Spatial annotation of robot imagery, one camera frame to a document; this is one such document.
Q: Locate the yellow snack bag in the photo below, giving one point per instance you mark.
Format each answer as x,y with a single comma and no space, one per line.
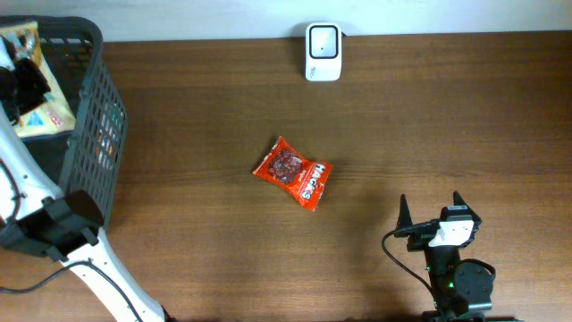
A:
55,116

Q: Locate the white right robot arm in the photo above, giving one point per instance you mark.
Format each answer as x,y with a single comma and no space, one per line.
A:
461,288

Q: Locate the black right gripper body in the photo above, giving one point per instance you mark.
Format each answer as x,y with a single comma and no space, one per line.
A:
420,241

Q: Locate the grey plastic mesh basket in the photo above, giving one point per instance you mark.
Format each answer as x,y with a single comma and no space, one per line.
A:
88,158

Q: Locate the white barcode scanner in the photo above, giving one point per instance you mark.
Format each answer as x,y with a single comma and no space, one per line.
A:
323,44

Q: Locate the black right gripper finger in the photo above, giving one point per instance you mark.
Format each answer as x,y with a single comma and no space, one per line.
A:
457,199
404,218

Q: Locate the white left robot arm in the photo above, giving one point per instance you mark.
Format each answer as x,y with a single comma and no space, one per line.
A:
41,220

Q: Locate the red Hacks candy bag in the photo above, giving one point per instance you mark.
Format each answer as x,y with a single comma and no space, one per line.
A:
303,179

